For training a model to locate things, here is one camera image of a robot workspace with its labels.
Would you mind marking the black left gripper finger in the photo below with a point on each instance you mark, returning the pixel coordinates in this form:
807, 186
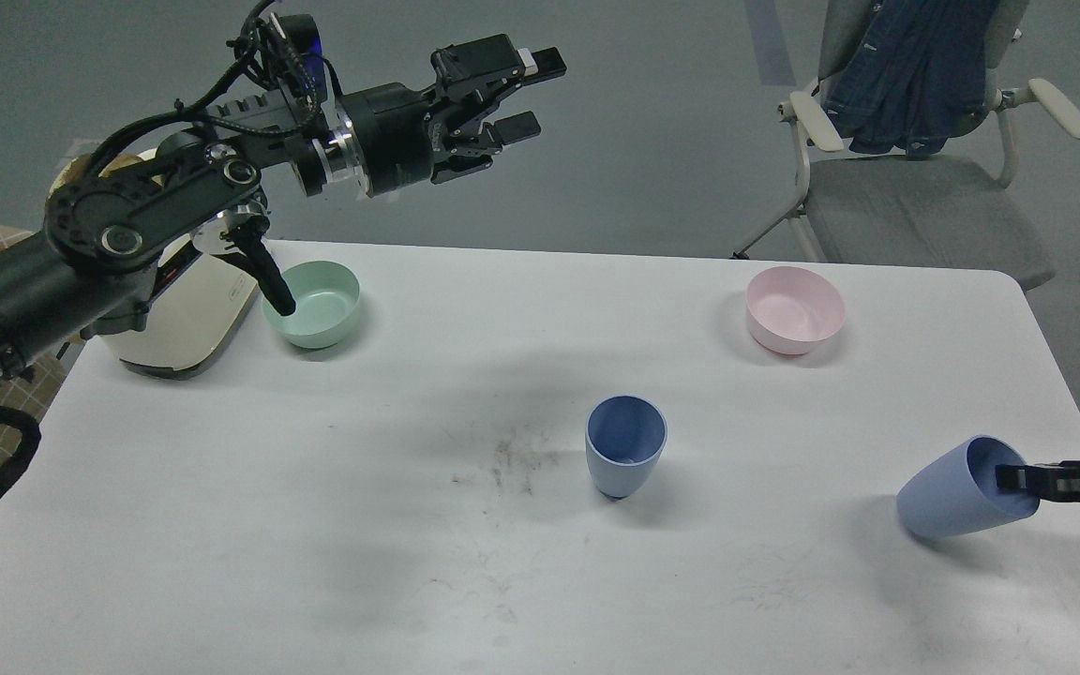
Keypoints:
535, 67
517, 128

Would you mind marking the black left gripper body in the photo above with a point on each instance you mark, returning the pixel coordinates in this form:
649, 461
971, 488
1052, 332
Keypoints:
402, 136

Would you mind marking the blue cup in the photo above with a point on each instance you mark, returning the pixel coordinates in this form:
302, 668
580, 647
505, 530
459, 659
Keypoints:
624, 438
957, 493

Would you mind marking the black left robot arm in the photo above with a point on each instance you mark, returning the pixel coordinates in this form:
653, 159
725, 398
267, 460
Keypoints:
164, 190

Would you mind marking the green bowl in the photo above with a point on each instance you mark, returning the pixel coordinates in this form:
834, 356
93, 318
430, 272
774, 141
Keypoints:
329, 305

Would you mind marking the cream toaster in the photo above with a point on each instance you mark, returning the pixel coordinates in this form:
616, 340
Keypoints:
190, 325

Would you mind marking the grey office chair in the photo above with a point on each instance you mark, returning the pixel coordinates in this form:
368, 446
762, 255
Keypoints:
938, 211

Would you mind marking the pink bowl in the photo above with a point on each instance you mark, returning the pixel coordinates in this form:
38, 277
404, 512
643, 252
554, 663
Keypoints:
792, 311

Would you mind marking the blue denim jacket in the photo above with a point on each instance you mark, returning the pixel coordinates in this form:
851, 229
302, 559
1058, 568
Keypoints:
916, 76

